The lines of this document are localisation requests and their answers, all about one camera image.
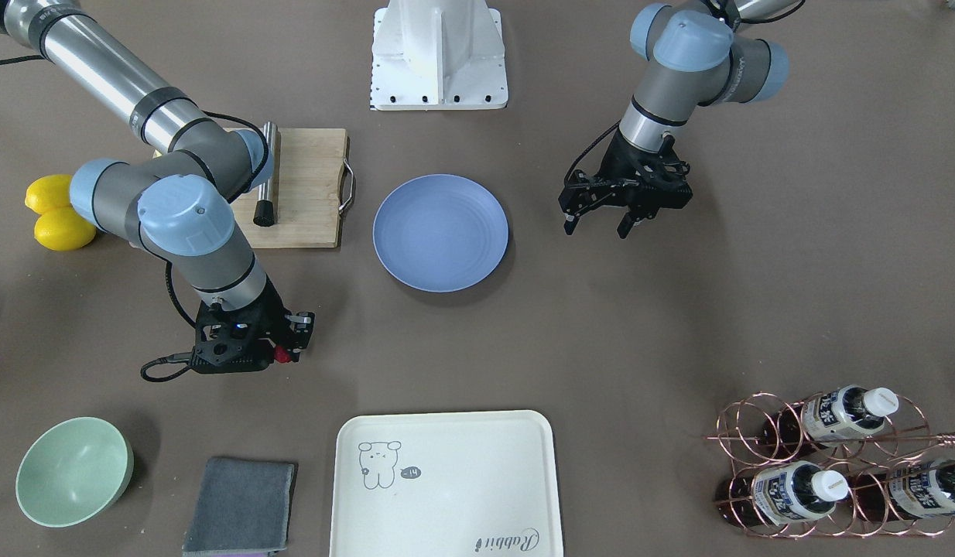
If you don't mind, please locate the grey folded cloth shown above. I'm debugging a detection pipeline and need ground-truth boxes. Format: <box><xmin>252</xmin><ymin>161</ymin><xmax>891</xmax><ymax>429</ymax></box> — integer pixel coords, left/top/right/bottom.
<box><xmin>183</xmin><ymin>457</ymin><xmax>296</xmax><ymax>556</ymax></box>

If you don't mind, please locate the yellow lemon front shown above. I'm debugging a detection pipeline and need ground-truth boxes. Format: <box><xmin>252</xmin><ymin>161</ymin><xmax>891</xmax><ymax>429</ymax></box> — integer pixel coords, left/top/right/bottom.
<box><xmin>34</xmin><ymin>207</ymin><xmax>97</xmax><ymax>251</ymax></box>

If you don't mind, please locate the blue round plate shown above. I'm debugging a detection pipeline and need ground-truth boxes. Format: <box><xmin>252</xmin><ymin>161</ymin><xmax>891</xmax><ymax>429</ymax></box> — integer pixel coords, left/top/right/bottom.
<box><xmin>372</xmin><ymin>174</ymin><xmax>509</xmax><ymax>293</ymax></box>

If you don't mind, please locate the red strawberry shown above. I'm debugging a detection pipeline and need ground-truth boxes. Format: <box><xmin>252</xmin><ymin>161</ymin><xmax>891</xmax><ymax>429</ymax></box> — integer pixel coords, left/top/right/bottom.
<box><xmin>275</xmin><ymin>346</ymin><xmax>293</xmax><ymax>364</ymax></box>

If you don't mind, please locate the copper wire bottle rack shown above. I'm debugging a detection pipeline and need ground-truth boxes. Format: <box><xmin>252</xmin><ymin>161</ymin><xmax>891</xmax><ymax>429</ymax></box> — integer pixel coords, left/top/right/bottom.
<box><xmin>707</xmin><ymin>392</ymin><xmax>955</xmax><ymax>539</ymax></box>

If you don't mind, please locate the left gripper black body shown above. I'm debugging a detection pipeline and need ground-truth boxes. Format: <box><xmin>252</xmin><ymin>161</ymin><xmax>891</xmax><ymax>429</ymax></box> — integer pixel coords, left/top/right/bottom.
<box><xmin>558</xmin><ymin>128</ymin><xmax>693</xmax><ymax>219</ymax></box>

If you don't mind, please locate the cream rectangular tray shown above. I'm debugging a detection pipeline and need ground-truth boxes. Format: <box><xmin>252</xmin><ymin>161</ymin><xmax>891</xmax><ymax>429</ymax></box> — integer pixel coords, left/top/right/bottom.
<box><xmin>330</xmin><ymin>409</ymin><xmax>565</xmax><ymax>556</ymax></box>

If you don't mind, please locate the mint green bowl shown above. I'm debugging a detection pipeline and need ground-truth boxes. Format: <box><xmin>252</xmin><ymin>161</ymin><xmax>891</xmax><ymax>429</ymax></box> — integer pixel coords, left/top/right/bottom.
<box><xmin>15</xmin><ymin>416</ymin><xmax>134</xmax><ymax>528</ymax></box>

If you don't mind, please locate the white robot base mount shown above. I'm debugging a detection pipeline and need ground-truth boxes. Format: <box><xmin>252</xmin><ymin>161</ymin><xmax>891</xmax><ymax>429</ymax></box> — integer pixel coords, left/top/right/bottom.
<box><xmin>369</xmin><ymin>1</ymin><xmax>509</xmax><ymax>111</ymax></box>

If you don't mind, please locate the yellow lemon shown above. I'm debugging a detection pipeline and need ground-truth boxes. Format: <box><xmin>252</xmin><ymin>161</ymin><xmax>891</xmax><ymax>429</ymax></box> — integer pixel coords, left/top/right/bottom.
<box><xmin>34</xmin><ymin>207</ymin><xmax>97</xmax><ymax>251</ymax></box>
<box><xmin>24</xmin><ymin>174</ymin><xmax>72</xmax><ymax>215</ymax></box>

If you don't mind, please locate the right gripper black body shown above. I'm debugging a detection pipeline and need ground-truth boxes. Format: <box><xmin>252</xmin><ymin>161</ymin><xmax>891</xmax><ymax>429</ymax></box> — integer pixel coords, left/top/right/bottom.
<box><xmin>191</xmin><ymin>281</ymin><xmax>293</xmax><ymax>374</ymax></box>

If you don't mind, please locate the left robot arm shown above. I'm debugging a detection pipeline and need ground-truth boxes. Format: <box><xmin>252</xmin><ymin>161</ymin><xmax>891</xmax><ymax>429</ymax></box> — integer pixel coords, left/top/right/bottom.
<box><xmin>558</xmin><ymin>1</ymin><xmax>802</xmax><ymax>237</ymax></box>

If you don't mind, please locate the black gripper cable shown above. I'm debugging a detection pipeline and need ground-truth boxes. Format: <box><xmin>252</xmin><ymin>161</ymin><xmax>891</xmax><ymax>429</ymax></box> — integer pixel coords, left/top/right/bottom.
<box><xmin>140</xmin><ymin>260</ymin><xmax>200</xmax><ymax>383</ymax></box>

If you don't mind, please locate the dark bottle white label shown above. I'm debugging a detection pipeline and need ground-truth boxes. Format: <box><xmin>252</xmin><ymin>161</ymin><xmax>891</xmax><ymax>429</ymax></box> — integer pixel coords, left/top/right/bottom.
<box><xmin>714</xmin><ymin>460</ymin><xmax>850</xmax><ymax>528</ymax></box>

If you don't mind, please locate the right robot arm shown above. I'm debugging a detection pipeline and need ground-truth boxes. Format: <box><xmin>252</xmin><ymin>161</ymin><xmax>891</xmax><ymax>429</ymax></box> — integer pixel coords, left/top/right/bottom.
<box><xmin>0</xmin><ymin>1</ymin><xmax>619</xmax><ymax>384</ymax></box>

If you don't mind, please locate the yellow lemon rear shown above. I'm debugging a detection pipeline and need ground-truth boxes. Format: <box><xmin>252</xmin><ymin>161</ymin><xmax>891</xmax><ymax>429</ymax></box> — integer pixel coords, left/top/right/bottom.
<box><xmin>24</xmin><ymin>174</ymin><xmax>72</xmax><ymax>215</ymax></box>

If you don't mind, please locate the dark bottle lower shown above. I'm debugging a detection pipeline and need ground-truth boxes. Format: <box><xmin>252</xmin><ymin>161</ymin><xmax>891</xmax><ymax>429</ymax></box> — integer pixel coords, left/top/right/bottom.
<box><xmin>853</xmin><ymin>459</ymin><xmax>955</xmax><ymax>522</ymax></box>

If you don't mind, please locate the knife sharpening steel rod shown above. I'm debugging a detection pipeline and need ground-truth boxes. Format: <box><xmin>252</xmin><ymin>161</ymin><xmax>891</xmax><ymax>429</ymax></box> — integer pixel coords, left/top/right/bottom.
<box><xmin>252</xmin><ymin>121</ymin><xmax>280</xmax><ymax>227</ymax></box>

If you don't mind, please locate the dark bottle behind rack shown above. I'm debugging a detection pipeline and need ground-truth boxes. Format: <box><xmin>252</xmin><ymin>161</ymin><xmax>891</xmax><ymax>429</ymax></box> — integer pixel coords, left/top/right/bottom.
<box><xmin>759</xmin><ymin>384</ymin><xmax>901</xmax><ymax>458</ymax></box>

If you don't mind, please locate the wooden cutting board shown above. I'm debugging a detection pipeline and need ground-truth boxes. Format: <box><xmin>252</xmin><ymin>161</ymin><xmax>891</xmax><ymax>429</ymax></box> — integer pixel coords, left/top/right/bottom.
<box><xmin>154</xmin><ymin>128</ymin><xmax>350</xmax><ymax>250</ymax></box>

